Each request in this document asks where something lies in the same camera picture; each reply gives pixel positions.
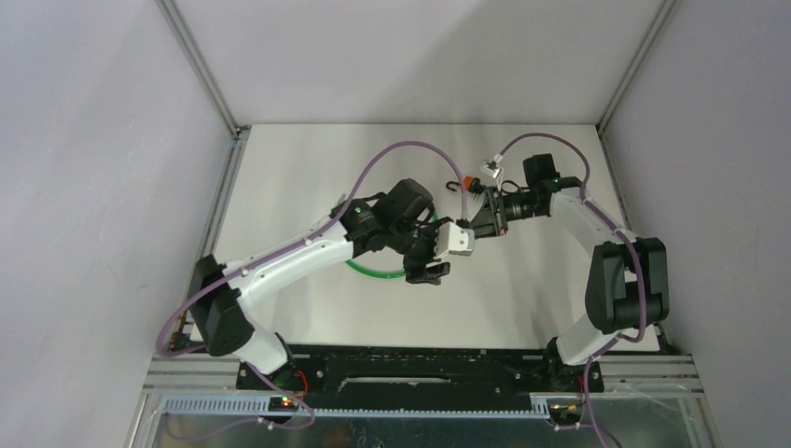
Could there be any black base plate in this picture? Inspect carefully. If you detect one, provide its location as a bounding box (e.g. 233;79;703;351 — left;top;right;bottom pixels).
237;338;594;414

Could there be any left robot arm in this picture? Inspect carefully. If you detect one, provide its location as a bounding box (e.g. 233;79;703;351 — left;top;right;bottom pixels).
189;178;469;389

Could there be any aluminium frame rail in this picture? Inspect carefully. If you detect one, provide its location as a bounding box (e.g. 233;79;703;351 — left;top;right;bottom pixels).
157;1;249;259
595;0;682;229

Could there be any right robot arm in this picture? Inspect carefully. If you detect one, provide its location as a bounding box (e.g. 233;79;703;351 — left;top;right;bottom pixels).
464;154;670;390

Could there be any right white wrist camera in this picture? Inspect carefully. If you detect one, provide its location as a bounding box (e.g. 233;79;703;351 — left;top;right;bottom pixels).
479;153;504;191

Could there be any right aluminium frame rail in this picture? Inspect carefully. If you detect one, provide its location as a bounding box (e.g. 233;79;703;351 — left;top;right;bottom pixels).
595;0;682;229

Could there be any purple cable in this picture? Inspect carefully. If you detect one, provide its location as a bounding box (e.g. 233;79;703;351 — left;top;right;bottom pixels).
493;132;649;448
155;141;471;431

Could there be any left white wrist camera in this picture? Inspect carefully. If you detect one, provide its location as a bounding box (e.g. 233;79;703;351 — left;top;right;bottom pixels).
435;222;475;259

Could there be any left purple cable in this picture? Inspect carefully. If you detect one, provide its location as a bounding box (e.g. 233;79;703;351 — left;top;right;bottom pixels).
155;141;471;431

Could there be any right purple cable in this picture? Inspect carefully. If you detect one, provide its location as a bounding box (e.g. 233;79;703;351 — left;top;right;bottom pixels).
493;132;649;448

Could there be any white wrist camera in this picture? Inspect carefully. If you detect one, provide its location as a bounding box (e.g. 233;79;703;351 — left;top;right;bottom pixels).
435;222;475;259
479;153;504;191

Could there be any left aluminium frame rail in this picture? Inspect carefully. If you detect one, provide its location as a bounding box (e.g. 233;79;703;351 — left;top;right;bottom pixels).
157;1;249;259

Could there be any green cable lock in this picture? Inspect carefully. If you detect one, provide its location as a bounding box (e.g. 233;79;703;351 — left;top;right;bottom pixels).
336;195;438;280

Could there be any orange black padlock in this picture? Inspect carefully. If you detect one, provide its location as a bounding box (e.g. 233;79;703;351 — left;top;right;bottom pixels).
445;176;486;195

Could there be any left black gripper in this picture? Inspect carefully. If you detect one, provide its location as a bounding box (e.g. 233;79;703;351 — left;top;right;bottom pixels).
386;216;451;284

